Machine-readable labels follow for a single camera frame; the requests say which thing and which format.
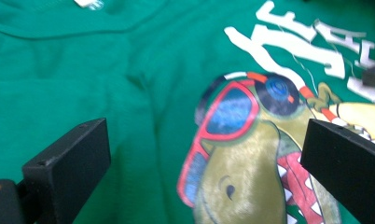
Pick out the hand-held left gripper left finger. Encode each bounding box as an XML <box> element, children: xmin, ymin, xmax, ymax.
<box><xmin>21</xmin><ymin>118</ymin><xmax>112</xmax><ymax>224</ymax></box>

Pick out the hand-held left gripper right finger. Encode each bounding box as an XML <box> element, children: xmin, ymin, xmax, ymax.
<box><xmin>300</xmin><ymin>119</ymin><xmax>375</xmax><ymax>224</ymax></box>

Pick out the green printed t-shirt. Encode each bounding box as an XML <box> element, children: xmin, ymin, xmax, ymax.
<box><xmin>0</xmin><ymin>0</ymin><xmax>375</xmax><ymax>224</ymax></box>

